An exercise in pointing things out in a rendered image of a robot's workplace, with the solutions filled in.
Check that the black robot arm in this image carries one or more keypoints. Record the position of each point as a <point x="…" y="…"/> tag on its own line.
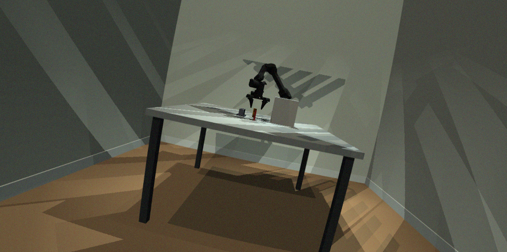
<point x="272" y="69"/>

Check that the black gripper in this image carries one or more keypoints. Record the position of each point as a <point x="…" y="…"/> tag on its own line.
<point x="258" y="94"/>

